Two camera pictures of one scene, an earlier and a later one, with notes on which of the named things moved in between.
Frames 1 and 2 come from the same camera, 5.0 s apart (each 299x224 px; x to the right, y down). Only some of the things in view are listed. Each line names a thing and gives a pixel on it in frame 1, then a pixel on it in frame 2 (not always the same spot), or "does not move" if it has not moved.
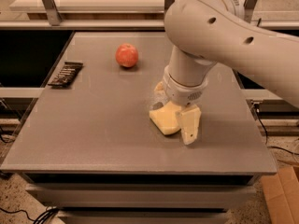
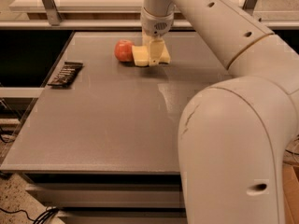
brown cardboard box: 281,195 does not move
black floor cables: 38,220 does not move
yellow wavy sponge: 164,119 -> 141,55
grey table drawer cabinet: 143,198 does not move
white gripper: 179,91 -> 156,26
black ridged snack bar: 67,73 does not move
